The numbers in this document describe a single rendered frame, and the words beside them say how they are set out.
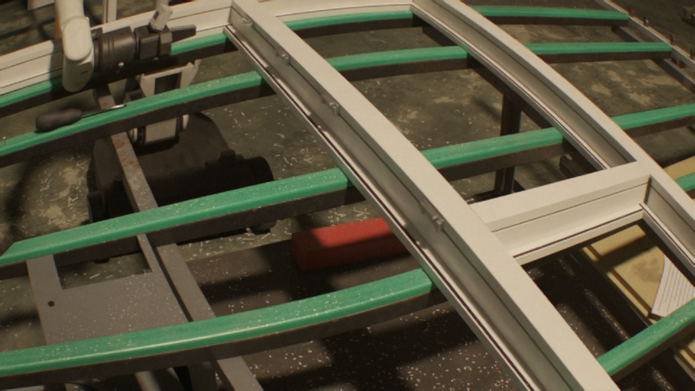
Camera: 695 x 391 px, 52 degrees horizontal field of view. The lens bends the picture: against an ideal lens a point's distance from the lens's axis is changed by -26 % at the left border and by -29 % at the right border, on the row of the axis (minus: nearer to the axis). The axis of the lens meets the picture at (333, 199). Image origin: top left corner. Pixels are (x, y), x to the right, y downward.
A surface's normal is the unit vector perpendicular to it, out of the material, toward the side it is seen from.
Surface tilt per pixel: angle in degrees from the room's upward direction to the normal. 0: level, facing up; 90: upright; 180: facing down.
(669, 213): 90
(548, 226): 90
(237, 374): 0
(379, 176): 90
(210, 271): 0
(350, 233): 0
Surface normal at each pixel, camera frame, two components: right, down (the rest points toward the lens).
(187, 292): 0.04, -0.84
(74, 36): 0.25, -0.43
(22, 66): 0.40, 0.51
